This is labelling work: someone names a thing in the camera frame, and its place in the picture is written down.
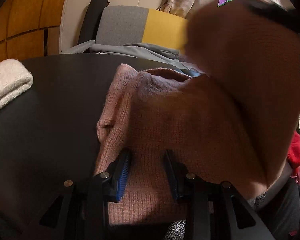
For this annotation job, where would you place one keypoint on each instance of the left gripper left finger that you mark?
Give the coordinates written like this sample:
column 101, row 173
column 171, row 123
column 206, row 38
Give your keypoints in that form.
column 81, row 211

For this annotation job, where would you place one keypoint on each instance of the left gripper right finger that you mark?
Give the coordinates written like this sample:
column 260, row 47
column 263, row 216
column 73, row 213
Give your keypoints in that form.
column 213, row 211

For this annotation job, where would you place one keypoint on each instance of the pink knit sweater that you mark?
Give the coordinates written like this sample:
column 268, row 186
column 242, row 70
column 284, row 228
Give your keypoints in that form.
column 234, row 122

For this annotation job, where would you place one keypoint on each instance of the red knit sweater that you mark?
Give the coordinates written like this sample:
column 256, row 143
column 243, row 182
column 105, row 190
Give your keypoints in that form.
column 293, row 156

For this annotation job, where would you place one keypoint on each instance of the folded white knit sweater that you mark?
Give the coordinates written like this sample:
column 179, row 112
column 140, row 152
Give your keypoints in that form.
column 15, row 79

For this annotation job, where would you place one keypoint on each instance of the grey garment on chair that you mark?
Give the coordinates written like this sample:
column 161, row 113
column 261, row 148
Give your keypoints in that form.
column 151, row 52

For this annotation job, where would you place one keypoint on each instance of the black rolled mat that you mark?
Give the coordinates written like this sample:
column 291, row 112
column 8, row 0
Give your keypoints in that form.
column 91, row 20

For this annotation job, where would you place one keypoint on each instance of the wooden wardrobe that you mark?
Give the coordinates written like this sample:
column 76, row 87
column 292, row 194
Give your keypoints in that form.
column 30, row 28

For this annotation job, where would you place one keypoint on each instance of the grey yellow blue chair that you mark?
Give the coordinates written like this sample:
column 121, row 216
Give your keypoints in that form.
column 122, row 24

